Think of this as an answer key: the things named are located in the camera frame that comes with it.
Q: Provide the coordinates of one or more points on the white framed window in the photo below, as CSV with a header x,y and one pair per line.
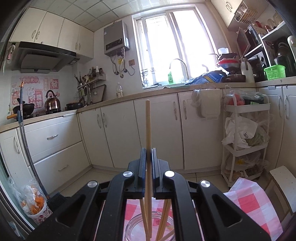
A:
x,y
175,46

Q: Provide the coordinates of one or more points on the small bin with plastic bag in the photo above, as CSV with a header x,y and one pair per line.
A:
x,y
34,204

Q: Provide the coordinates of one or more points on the white jug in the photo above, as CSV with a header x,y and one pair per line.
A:
x,y
247,73

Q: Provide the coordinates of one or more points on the grey wall water heater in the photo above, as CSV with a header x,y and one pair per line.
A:
x,y
115,38

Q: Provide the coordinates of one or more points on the clear glass jar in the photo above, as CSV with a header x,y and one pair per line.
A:
x,y
134,229

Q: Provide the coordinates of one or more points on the wall utensil rack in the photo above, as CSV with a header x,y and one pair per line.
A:
x,y
91,80

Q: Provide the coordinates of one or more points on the black coffee machine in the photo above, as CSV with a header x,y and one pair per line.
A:
x,y
283,60

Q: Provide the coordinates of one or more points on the stack of pots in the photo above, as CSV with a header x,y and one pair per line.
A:
x,y
230,67

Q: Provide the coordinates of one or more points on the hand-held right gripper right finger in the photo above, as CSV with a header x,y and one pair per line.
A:
x,y
157,176

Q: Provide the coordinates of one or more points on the black wok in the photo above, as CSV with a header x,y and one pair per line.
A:
x,y
74,106

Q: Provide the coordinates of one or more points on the white stool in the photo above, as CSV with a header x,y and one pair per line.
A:
x,y
283,180

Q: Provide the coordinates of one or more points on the chrome faucet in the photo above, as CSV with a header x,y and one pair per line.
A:
x,y
185,66

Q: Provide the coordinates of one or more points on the wall power outlet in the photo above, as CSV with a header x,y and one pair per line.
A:
x,y
131,62

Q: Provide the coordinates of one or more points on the black pot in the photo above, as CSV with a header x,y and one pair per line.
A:
x,y
23,109

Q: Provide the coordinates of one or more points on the white hanging plastic bag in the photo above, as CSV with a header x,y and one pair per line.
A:
x,y
208,104

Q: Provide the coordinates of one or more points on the group of wooden chopsticks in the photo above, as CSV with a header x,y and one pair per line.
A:
x,y
143,215

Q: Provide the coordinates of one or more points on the white lower kitchen cabinets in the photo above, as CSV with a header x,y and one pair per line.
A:
x,y
120,134

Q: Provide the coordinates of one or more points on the white counter shelf rack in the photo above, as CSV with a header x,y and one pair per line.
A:
x,y
275,30

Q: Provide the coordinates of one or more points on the steel kettle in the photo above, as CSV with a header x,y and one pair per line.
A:
x,y
52,103

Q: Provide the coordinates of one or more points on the microwave oven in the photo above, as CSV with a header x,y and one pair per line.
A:
x,y
251,38

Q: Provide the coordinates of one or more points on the red white checked tablecloth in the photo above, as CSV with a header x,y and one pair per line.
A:
x,y
249,201

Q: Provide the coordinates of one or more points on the black range hood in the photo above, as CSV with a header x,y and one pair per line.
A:
x,y
44,56

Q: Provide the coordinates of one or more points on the pale wooden chopstick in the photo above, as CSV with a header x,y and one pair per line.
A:
x,y
148,125

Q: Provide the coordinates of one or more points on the dark cutting board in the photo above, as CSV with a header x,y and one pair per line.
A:
x,y
100,92

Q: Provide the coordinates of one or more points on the pink wall sticker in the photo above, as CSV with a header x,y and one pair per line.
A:
x,y
34,92

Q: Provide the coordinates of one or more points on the green plastic basket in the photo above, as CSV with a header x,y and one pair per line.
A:
x,y
275,72

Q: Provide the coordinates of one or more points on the white upper cabinets long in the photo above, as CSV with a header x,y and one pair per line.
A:
x,y
50,27

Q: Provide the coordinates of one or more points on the white electric kettle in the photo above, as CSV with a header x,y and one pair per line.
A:
x,y
292,46

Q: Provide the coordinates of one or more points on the clear plastic bottle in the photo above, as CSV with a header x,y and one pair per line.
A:
x,y
119,91

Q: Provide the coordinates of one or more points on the white rolling cart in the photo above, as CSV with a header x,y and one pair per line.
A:
x,y
245,107

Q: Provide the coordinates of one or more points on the white upper cabinets short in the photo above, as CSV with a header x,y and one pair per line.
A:
x,y
227,10

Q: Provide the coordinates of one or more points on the green soap bottle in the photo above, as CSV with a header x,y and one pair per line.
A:
x,y
170,78

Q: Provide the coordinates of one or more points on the blue bag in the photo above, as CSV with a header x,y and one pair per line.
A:
x,y
208,77

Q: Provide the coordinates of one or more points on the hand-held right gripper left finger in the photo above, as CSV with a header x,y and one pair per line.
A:
x,y
141,176

